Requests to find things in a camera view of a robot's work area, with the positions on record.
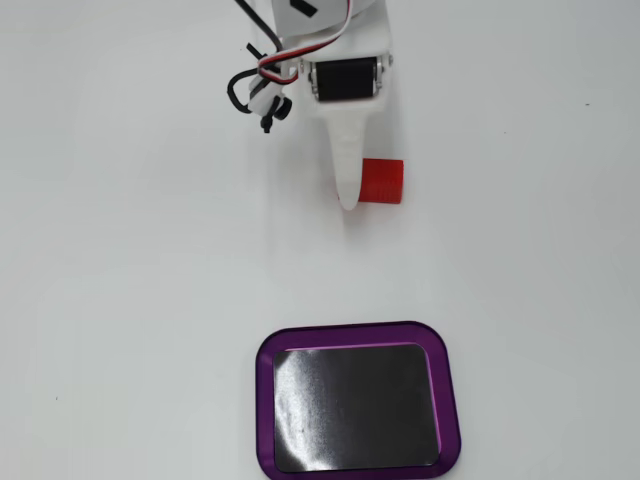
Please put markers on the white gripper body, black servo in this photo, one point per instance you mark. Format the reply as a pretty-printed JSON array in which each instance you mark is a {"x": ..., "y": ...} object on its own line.
[{"x": 341, "y": 82}]

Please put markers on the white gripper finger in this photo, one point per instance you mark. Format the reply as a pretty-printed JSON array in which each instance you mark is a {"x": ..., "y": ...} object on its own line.
[{"x": 347, "y": 150}]

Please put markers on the red cube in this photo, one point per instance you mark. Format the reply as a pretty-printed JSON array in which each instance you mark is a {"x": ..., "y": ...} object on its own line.
[{"x": 385, "y": 181}]

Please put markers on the black zip tie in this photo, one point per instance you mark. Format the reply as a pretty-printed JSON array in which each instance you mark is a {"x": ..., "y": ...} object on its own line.
[{"x": 282, "y": 107}]

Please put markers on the purple tray with black mat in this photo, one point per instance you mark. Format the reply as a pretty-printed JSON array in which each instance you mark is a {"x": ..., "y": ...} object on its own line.
[{"x": 355, "y": 410}]

